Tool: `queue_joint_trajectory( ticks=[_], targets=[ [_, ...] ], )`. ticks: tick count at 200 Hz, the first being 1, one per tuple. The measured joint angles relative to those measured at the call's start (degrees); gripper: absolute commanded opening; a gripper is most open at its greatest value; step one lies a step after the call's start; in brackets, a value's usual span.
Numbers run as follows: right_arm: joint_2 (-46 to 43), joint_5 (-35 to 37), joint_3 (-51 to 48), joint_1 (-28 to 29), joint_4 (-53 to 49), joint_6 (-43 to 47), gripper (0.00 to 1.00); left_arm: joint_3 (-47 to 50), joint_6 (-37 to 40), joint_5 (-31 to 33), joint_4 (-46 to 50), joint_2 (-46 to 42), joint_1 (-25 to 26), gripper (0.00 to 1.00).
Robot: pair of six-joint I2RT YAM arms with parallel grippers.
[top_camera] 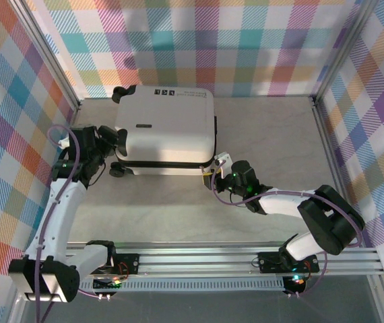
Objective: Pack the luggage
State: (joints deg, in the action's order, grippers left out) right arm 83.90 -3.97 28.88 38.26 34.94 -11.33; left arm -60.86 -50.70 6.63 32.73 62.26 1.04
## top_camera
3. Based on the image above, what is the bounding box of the white hard-shell suitcase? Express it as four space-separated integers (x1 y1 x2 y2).
109 85 219 178

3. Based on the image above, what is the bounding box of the black circuit board with lights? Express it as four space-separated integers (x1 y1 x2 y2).
283 275 308 294
92 276 124 291

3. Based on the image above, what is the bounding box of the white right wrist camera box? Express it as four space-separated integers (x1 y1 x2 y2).
213 151 232 180

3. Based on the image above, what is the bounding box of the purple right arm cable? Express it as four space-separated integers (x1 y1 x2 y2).
211 159 363 297

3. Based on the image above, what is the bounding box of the aluminium front rail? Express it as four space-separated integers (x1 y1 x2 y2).
15 247 384 279

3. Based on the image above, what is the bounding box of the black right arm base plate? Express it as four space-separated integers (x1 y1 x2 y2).
258 250 321 274

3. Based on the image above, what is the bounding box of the aluminium side rail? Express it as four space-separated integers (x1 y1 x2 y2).
309 96 381 252

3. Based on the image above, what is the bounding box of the aluminium corner post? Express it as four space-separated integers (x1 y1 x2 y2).
311 0 380 105
9 0 82 112

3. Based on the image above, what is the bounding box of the slotted grey cable duct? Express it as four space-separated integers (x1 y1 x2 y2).
77 277 289 292

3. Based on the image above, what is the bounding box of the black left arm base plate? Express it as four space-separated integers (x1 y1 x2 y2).
79 252 141 275

